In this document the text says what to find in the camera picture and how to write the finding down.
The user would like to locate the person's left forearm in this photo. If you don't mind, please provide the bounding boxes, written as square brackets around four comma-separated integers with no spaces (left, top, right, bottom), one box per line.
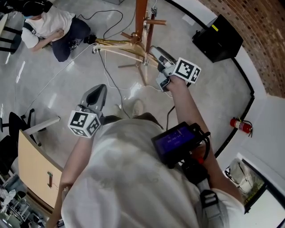
[46,131,98,228]

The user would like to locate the person's white t-shirt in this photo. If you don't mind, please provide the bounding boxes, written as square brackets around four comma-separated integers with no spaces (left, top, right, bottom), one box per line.
[61,118,245,228]

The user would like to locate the red fire extinguisher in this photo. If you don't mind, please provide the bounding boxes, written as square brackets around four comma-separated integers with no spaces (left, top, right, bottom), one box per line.
[230,116,254,138]

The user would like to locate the person's right forearm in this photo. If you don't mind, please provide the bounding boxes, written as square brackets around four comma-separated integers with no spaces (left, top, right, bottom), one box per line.
[168,75,244,204]

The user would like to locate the white floor cable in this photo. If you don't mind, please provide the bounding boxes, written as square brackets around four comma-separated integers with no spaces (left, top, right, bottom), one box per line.
[28,44,96,112]

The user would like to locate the black framed window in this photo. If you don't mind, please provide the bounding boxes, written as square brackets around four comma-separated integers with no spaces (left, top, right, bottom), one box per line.
[222,152,269,215]

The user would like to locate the white table leg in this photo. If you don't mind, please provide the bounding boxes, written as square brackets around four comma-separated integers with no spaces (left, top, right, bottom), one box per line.
[23,115,61,134]

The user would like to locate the grey harness strap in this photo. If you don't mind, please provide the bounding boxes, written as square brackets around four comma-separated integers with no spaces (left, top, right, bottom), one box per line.
[195,179,225,228]

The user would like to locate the brown wooden coat rack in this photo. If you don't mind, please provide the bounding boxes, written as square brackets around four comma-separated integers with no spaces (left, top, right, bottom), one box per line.
[117,0,167,87]

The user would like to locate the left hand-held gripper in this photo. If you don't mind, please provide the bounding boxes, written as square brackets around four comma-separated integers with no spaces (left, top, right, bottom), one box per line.
[68,84,108,139]

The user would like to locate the person's beige right shoe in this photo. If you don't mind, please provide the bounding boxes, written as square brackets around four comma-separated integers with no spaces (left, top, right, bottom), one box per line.
[131,99,145,118]

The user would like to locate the person's beige shoe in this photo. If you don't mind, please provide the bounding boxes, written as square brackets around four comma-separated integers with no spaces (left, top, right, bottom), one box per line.
[112,104,122,117]
[131,99,145,118]

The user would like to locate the black chest mount rig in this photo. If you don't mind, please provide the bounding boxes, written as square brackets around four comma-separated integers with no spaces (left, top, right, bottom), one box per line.
[178,155,211,185]

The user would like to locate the black chest monitor blue screen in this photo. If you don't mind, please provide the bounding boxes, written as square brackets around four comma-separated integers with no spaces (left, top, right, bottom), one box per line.
[151,122,212,169]

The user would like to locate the black box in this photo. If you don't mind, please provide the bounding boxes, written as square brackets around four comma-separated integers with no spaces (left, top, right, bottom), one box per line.
[192,14,244,63]

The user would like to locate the black office chair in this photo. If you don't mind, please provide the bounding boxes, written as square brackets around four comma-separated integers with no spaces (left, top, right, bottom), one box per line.
[0,108,47,176]

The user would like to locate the beige cloth bag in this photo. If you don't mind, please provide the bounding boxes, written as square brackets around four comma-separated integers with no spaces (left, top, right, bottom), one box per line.
[224,158,255,195]

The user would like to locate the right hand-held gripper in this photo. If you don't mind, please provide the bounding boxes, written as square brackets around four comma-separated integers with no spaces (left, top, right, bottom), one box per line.
[149,45,202,93]

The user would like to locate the person's dark shorts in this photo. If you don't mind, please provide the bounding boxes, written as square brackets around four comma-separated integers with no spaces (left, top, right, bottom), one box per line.
[100,112,164,131]

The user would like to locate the black electronic rig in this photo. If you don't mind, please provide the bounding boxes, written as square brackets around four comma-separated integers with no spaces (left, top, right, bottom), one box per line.
[69,33,98,49]

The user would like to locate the round cream table black base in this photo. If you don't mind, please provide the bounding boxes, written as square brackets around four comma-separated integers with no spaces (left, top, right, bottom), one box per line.
[0,13,23,54]

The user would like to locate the person's beige left shoe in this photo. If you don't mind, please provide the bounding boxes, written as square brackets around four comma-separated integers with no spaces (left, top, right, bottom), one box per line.
[112,104,122,117]

